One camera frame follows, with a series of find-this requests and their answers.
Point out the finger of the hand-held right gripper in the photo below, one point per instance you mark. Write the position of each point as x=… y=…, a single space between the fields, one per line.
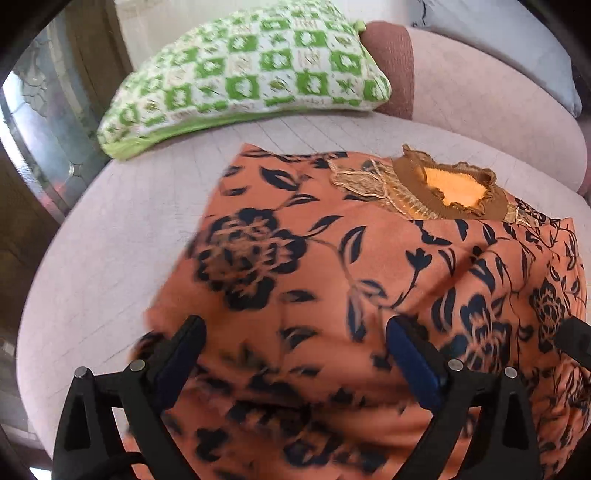
x=575 y=337

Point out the green checkered pillow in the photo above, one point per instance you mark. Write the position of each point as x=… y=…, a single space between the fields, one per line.
x=240 y=69

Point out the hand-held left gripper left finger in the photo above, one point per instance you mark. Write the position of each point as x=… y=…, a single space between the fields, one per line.
x=178 y=364

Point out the grey cushion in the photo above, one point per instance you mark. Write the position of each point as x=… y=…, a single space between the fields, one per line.
x=508 y=46

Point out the orange floral garment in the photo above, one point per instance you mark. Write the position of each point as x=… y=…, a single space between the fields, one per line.
x=323 y=258

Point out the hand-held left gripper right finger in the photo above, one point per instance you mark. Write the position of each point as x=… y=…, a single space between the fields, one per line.
x=415 y=364

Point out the wooden door with leaded glass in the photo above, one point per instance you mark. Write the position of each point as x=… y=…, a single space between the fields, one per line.
x=37 y=129

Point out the pale pink sofa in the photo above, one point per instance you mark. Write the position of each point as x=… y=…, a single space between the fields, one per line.
x=138 y=230

